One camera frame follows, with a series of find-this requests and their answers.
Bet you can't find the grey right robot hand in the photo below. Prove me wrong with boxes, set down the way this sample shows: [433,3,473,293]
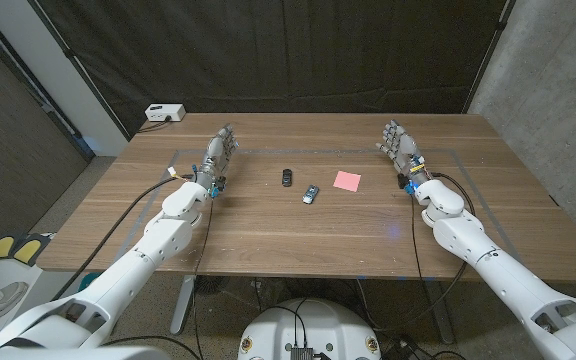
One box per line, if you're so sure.
[374,119,432,189]

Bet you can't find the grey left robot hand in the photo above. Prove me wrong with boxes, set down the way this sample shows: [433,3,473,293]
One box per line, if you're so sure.
[195,123,240,189]

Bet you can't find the pink sticky note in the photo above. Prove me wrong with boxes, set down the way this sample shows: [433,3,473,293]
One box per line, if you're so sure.
[332,170,363,194]

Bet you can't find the blue toy car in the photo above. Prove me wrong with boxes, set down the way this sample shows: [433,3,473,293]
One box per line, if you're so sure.
[301,184,321,206]

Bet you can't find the white power box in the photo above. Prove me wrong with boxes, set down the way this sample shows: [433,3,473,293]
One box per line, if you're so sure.
[144,102,188,123]

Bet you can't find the black backdrop curtain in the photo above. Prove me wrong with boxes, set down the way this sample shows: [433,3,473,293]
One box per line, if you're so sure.
[35,0,514,137]

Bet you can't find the grey table leg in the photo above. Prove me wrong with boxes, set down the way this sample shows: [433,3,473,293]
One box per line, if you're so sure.
[169,274,197,336]
[421,279,457,346]

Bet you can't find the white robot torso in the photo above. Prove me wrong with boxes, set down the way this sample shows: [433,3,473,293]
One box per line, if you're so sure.
[237,297,383,360]

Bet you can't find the dark brown door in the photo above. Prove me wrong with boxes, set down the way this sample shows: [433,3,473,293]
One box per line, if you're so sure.
[0,9,95,244]

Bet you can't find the yellow black pad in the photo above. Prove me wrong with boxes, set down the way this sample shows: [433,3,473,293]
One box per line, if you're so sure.
[0,235,17,262]
[12,233,52,267]

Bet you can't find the black power box cable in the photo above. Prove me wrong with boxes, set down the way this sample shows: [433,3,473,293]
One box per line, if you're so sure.
[136,116,172,135]

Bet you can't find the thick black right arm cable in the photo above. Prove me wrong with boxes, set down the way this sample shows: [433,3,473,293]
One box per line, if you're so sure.
[375,172,477,334]

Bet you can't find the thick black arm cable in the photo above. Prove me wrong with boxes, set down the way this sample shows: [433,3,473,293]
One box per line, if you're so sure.
[50,173,195,302]
[375,172,477,334]

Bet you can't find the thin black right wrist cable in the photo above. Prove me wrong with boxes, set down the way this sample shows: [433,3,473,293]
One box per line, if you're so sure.
[409,194,427,289]

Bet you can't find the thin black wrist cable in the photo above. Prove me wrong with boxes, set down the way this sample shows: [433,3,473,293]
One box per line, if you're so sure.
[190,197,215,360]
[409,194,427,289]

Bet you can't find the thin black left wrist cable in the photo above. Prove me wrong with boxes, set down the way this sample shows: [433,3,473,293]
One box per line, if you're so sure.
[190,197,215,360]

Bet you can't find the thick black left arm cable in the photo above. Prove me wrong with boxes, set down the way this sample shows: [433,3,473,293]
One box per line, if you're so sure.
[50,173,195,302]

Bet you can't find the black backdrop frame pole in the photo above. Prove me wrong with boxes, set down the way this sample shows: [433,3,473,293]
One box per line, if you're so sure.
[461,0,517,115]
[26,0,133,142]

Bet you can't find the black torso cable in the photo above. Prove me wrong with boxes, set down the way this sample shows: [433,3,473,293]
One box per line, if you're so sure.
[259,298,310,347]

